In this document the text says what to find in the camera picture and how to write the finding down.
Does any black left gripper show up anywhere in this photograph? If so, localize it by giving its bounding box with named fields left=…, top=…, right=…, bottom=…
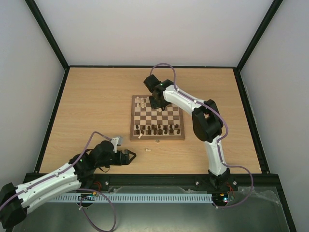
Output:
left=97, top=149, right=137, bottom=167

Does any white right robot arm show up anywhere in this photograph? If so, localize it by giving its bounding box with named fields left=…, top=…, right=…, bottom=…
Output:
left=130, top=74, right=230, bottom=189

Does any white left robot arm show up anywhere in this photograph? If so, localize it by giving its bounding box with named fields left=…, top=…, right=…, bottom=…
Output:
left=0, top=141, right=136, bottom=229

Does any wooden chess board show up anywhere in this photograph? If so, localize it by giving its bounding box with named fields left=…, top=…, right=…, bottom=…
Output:
left=130, top=95, right=185, bottom=141

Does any clear plastic sheet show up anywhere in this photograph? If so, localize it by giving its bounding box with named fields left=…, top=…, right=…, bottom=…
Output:
left=235, top=187, right=282, bottom=206

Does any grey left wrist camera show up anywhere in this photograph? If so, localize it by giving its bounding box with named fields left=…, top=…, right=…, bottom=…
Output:
left=111, top=136, right=123, bottom=153

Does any white slotted cable duct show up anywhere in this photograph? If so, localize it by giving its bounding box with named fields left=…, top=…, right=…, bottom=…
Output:
left=50, top=193, right=213, bottom=203

